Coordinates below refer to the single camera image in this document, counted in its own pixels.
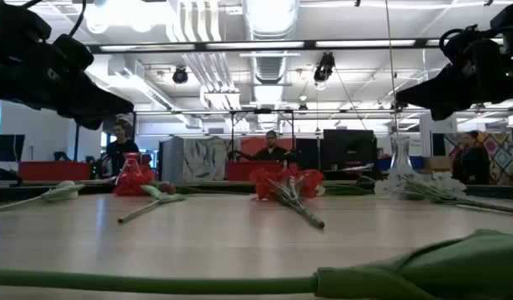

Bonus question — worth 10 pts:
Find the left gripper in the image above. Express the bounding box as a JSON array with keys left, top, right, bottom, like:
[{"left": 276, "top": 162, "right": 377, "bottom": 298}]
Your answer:
[{"left": 0, "top": 35, "right": 134, "bottom": 130}]

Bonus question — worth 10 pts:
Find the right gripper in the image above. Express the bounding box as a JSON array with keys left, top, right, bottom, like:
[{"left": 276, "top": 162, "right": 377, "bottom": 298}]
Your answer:
[{"left": 395, "top": 24, "right": 513, "bottom": 122}]

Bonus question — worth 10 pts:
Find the red flower bunch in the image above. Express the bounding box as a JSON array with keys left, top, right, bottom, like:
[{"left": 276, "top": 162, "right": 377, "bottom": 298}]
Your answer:
[
  {"left": 249, "top": 167, "right": 326, "bottom": 230},
  {"left": 113, "top": 164, "right": 252, "bottom": 197}
]

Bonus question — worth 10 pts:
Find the white tulip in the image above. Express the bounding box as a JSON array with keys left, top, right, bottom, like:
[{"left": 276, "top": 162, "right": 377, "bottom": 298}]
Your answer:
[
  {"left": 0, "top": 228, "right": 513, "bottom": 300},
  {"left": 0, "top": 179, "right": 86, "bottom": 216}
]

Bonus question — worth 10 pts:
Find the bright red tulip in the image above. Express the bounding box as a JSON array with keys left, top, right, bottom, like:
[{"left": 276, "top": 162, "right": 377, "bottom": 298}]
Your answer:
[{"left": 116, "top": 181, "right": 187, "bottom": 225}]

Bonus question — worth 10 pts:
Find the red glass vase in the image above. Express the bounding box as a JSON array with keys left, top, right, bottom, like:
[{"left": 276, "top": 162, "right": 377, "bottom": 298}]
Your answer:
[{"left": 121, "top": 152, "right": 145, "bottom": 176}]

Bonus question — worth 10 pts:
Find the clear glass vase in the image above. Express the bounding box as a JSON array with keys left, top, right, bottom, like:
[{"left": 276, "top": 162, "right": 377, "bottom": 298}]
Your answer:
[{"left": 388, "top": 135, "right": 414, "bottom": 174}]

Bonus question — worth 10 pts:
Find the person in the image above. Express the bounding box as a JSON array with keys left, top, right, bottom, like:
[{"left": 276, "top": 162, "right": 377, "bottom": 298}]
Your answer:
[
  {"left": 105, "top": 122, "right": 140, "bottom": 178},
  {"left": 451, "top": 130, "right": 493, "bottom": 186},
  {"left": 239, "top": 129, "right": 299, "bottom": 163}
]

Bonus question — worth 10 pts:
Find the cardboard box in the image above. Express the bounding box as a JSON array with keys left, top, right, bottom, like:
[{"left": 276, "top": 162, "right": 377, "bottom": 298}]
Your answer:
[{"left": 422, "top": 156, "right": 453, "bottom": 172}]

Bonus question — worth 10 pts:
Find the red bin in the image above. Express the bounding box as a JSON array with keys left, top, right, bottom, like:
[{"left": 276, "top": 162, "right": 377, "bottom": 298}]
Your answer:
[
  {"left": 225, "top": 161, "right": 299, "bottom": 183},
  {"left": 18, "top": 161, "right": 93, "bottom": 182}
]

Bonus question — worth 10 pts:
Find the blue bin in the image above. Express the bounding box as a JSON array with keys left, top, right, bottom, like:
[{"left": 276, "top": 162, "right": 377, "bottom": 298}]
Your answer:
[{"left": 377, "top": 156, "right": 424, "bottom": 172}]

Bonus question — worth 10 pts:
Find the colourful patchwork quilt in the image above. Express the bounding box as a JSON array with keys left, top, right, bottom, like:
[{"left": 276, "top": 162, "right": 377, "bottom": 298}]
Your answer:
[{"left": 443, "top": 131, "right": 513, "bottom": 186}]

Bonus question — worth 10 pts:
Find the black ceiling spotlight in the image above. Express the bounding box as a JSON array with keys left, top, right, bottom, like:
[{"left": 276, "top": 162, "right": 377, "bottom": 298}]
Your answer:
[{"left": 172, "top": 66, "right": 189, "bottom": 85}]

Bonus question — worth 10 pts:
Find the small black monitor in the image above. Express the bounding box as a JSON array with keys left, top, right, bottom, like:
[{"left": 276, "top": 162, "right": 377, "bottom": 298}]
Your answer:
[{"left": 0, "top": 133, "right": 26, "bottom": 163}]

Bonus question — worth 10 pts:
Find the large black monitor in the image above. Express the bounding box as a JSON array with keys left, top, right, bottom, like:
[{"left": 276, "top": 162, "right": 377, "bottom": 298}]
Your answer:
[{"left": 322, "top": 128, "right": 378, "bottom": 171}]

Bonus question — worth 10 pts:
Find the grey leaf-print panel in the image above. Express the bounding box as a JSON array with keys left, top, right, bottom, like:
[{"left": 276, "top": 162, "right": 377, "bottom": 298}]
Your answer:
[{"left": 162, "top": 136, "right": 240, "bottom": 183}]

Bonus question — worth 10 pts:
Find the black rig bar with lights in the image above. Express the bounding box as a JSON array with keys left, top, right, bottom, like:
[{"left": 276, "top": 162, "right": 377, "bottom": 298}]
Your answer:
[{"left": 87, "top": 37, "right": 505, "bottom": 54}]

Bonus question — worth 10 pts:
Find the orange partition panel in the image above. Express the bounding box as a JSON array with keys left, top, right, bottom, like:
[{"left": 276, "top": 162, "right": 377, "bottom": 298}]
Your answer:
[{"left": 240, "top": 137, "right": 297, "bottom": 163}]

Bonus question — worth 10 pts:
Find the black aluminium table frame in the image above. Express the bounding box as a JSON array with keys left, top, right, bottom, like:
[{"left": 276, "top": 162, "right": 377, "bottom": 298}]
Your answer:
[{"left": 0, "top": 181, "right": 513, "bottom": 204}]

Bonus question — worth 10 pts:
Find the silver ventilation duct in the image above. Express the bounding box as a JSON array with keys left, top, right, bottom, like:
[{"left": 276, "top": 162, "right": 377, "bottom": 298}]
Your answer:
[{"left": 241, "top": 0, "right": 302, "bottom": 84}]

